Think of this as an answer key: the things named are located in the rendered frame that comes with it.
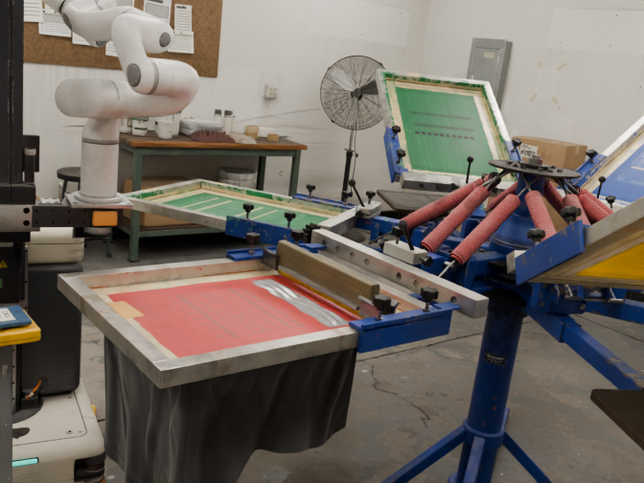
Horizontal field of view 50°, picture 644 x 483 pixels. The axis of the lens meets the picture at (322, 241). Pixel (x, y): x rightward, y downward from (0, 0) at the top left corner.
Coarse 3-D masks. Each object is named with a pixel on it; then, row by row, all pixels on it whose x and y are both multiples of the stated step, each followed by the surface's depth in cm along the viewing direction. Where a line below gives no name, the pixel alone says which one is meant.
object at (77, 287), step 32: (320, 256) 214; (64, 288) 168; (384, 288) 190; (96, 320) 152; (128, 352) 139; (160, 352) 135; (224, 352) 139; (256, 352) 140; (288, 352) 146; (320, 352) 152; (160, 384) 128
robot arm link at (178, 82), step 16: (160, 64) 158; (176, 64) 162; (64, 80) 174; (80, 80) 170; (96, 80) 168; (112, 80) 171; (160, 80) 158; (176, 80) 161; (192, 80) 165; (64, 96) 173; (80, 96) 169; (96, 96) 166; (112, 96) 168; (128, 96) 169; (144, 96) 167; (160, 96) 167; (176, 96) 166; (192, 96) 167; (64, 112) 176; (80, 112) 171; (96, 112) 168; (112, 112) 170; (128, 112) 172; (144, 112) 169; (160, 112) 168; (176, 112) 170
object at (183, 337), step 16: (288, 304) 180; (320, 304) 182; (176, 320) 160; (192, 320) 162; (304, 320) 170; (352, 320) 174; (160, 336) 151; (176, 336) 152; (192, 336) 153; (208, 336) 154; (256, 336) 157; (272, 336) 158; (288, 336) 159; (176, 352) 144; (192, 352) 145; (208, 352) 146
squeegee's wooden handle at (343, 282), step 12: (288, 252) 195; (300, 252) 191; (288, 264) 195; (300, 264) 191; (312, 264) 187; (324, 264) 183; (336, 264) 182; (312, 276) 187; (324, 276) 183; (336, 276) 179; (348, 276) 175; (360, 276) 175; (336, 288) 179; (348, 288) 176; (360, 288) 172; (372, 288) 169
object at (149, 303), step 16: (176, 288) 181; (192, 288) 182; (208, 288) 184; (256, 288) 188; (304, 288) 193; (128, 304) 167; (144, 304) 168; (160, 304) 169; (272, 304) 178; (144, 320) 158; (160, 320) 159
